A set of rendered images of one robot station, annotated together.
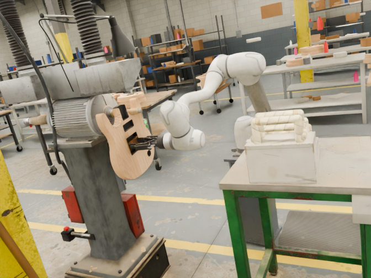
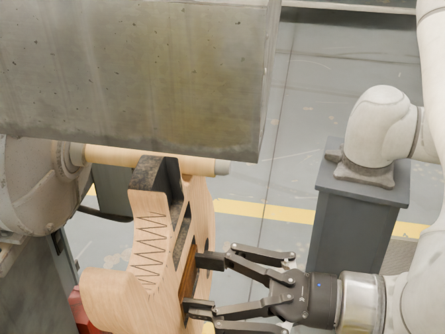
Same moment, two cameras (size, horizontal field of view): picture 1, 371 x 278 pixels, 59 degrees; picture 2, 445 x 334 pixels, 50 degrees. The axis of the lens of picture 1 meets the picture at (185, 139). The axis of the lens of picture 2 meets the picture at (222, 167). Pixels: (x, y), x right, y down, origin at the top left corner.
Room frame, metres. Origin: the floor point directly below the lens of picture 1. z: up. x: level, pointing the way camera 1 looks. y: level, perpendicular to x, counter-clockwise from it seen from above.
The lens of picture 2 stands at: (1.30, 0.37, 1.65)
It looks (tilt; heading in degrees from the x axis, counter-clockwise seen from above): 39 degrees down; 341
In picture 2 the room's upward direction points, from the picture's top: straight up
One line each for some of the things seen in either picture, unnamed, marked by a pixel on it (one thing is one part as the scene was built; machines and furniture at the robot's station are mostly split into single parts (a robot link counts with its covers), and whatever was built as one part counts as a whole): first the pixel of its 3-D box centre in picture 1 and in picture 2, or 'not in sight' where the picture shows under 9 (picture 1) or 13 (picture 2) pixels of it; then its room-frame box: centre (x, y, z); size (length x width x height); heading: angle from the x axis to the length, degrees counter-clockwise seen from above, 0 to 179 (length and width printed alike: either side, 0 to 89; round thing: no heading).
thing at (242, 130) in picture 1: (246, 131); (379, 123); (2.26, -0.44, 0.87); 0.18 x 0.16 x 0.22; 56
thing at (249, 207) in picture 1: (254, 194); (347, 241); (2.27, -0.43, 0.35); 0.28 x 0.28 x 0.70; 53
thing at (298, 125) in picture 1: (298, 130); not in sight; (1.21, -0.44, 1.15); 0.03 x 0.03 x 0.09
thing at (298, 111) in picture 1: (278, 115); not in sight; (1.33, -0.40, 1.20); 0.20 x 0.03 x 0.03; 63
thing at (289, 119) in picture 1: (275, 120); not in sight; (1.25, -0.37, 1.20); 0.20 x 0.03 x 0.03; 63
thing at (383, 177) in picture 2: (245, 149); (360, 158); (2.28, -0.42, 0.73); 0.22 x 0.18 x 0.06; 53
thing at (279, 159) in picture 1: (281, 158); not in sight; (1.29, -0.39, 1.02); 0.27 x 0.15 x 0.17; 64
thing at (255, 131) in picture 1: (255, 133); not in sight; (1.29, -0.29, 1.15); 0.03 x 0.03 x 0.09
